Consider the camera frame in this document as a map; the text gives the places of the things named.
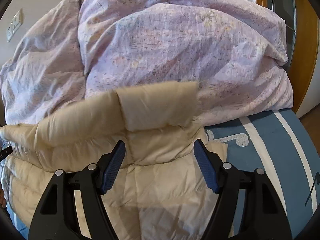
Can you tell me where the beige quilted down jacket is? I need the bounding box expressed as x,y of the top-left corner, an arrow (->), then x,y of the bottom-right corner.
0,81 -> 234,240

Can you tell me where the person's left hand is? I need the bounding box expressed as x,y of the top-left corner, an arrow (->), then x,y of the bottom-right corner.
0,189 -> 7,208

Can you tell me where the blue white striped bedsheet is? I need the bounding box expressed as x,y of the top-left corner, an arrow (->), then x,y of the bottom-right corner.
205,109 -> 319,237

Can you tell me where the lilac floral duvet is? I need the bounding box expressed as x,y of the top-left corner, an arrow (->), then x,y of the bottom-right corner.
1,0 -> 293,126

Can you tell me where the wooden glass wardrobe door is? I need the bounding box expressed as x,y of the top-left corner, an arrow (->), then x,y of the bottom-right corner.
255,0 -> 319,118

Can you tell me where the white wall socket plate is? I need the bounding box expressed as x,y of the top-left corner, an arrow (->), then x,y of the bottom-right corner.
6,9 -> 23,42

